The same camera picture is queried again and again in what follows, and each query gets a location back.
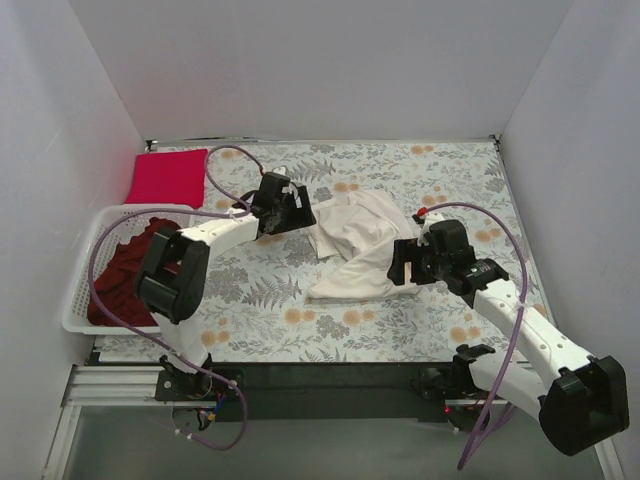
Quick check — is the white plastic basket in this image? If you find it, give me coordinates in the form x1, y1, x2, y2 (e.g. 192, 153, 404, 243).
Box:
61, 203, 197, 335

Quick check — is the aluminium frame rail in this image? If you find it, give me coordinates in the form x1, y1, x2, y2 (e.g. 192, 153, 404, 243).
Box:
62, 365, 161, 407

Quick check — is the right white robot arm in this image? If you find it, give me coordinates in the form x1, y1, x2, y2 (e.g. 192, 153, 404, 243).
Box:
387, 211, 630, 456

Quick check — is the white t shirt red print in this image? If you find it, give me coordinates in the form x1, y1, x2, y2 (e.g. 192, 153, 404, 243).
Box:
307, 190, 420, 301

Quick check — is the dark red t shirt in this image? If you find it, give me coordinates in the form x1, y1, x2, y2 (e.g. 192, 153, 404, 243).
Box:
94, 217, 180, 328

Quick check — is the floral table cloth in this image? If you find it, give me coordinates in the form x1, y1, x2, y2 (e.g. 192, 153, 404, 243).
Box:
196, 141, 547, 362

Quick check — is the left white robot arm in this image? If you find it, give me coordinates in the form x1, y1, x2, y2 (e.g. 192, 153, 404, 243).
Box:
134, 171, 316, 400

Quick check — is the folded pink t shirt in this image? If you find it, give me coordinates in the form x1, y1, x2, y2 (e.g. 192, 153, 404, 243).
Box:
125, 149, 207, 209

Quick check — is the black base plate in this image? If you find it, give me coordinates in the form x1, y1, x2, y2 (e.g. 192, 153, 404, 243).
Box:
154, 362, 506, 424

